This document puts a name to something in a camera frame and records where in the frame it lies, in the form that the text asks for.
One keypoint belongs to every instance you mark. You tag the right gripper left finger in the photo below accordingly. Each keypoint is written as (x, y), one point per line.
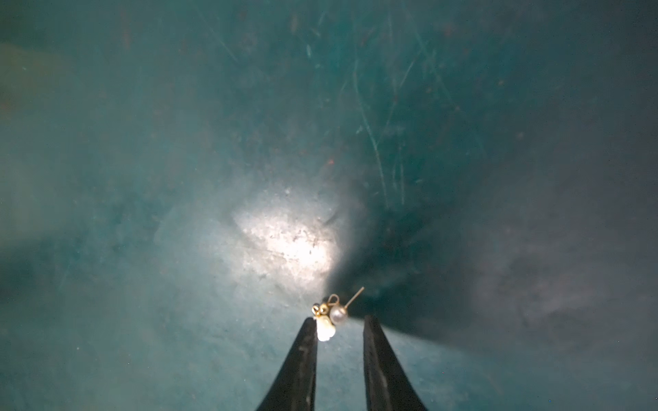
(294, 387)

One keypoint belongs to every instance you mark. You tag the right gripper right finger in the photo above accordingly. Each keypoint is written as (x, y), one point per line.
(386, 384)

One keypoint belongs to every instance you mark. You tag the silver earring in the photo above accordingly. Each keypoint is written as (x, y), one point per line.
(330, 313)

